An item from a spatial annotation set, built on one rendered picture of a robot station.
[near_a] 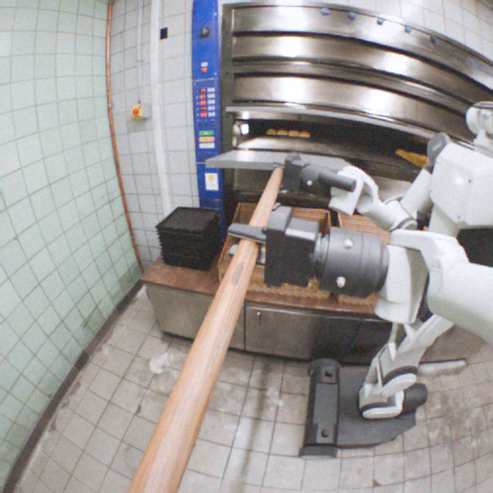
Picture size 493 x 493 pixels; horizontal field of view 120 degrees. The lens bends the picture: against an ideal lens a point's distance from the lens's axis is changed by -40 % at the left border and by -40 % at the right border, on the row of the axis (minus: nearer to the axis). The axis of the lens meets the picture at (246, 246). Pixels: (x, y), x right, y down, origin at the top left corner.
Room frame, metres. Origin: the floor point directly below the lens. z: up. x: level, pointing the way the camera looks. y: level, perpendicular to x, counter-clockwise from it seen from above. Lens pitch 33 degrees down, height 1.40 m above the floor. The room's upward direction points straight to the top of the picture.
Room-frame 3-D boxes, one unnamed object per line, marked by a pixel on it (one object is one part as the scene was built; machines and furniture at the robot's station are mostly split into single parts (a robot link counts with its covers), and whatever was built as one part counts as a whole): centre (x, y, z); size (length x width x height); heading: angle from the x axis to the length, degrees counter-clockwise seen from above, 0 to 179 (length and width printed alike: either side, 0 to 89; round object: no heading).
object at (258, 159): (0.97, -0.16, 1.21); 0.55 x 0.36 x 0.03; 77
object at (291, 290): (1.07, -0.18, 0.72); 0.56 x 0.49 x 0.28; 79
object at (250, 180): (1.20, -0.80, 1.02); 1.79 x 0.11 x 0.19; 78
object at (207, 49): (2.33, 0.02, 1.07); 1.93 x 0.16 x 2.15; 168
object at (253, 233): (0.29, 0.00, 1.24); 0.06 x 0.03 x 0.02; 69
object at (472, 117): (0.37, -0.53, 1.47); 0.10 x 0.07 x 0.09; 163
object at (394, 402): (0.33, -0.68, 0.28); 0.21 x 0.20 x 0.13; 77
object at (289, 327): (0.95, -0.64, 0.29); 2.42 x 0.56 x 0.58; 78
